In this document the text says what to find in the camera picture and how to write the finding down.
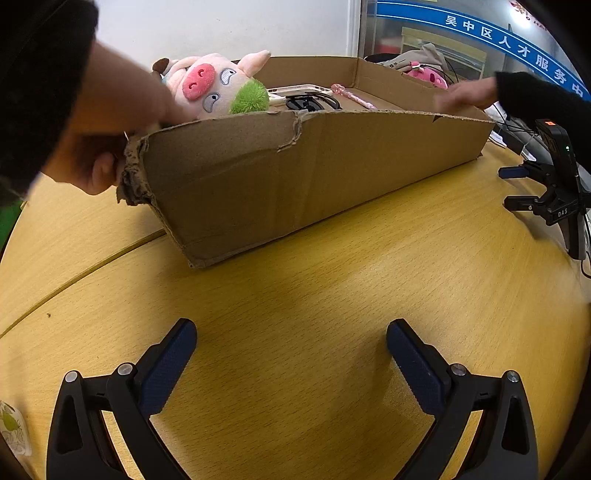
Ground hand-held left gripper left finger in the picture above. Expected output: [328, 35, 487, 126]
[46, 318, 198, 480]

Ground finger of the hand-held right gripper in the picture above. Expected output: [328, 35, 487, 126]
[498, 161, 550, 183]
[503, 194, 550, 217]

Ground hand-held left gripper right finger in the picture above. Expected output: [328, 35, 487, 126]
[386, 318, 540, 480]

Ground pink transparent pen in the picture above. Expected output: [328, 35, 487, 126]
[331, 83, 377, 110]

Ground brown cardboard box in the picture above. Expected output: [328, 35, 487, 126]
[115, 55, 496, 271]

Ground black sunglasses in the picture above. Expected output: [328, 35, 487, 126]
[285, 93, 345, 112]

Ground clear phone case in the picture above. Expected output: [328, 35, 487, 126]
[267, 84, 335, 104]

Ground pink pig plush toy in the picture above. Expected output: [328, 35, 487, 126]
[151, 50, 271, 123]

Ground person's left forearm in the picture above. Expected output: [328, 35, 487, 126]
[0, 0, 100, 195]

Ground person's right forearm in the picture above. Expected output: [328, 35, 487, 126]
[495, 70, 591, 139]

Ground person's right hand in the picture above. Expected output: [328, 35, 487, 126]
[434, 76, 502, 112]

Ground person's left hand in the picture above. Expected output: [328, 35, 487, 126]
[41, 41, 199, 197]

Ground bright pink plush toy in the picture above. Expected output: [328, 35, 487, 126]
[402, 65, 448, 90]

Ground white green printed packet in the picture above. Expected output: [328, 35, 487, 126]
[0, 399, 31, 457]

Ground green object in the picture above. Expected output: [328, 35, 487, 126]
[0, 198, 24, 250]

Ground black cables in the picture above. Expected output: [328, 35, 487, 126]
[489, 104, 536, 139]

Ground blue wall banner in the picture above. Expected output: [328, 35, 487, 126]
[376, 0, 591, 100]

